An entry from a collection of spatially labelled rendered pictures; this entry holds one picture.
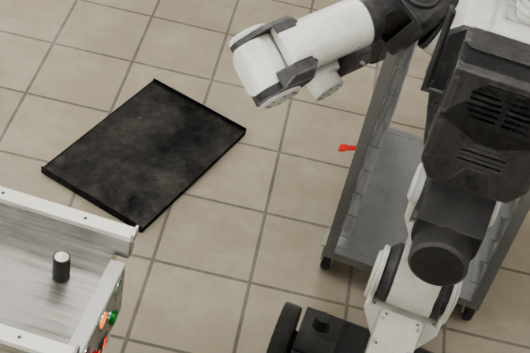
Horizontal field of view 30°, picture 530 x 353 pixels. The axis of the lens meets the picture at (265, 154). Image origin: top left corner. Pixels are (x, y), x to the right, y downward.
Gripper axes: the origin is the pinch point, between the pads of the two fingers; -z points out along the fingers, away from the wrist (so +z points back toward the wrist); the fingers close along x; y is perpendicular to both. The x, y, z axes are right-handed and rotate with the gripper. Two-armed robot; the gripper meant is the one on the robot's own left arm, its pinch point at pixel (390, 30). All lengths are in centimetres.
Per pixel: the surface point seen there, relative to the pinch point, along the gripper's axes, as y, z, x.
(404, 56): 12.5, -29.1, -27.1
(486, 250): -21, -48, -81
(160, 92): 107, -35, -111
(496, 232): -22, -47, -72
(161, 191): 69, -5, -111
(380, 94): 12.4, -23.5, -37.2
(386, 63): 13.1, -23.1, -27.3
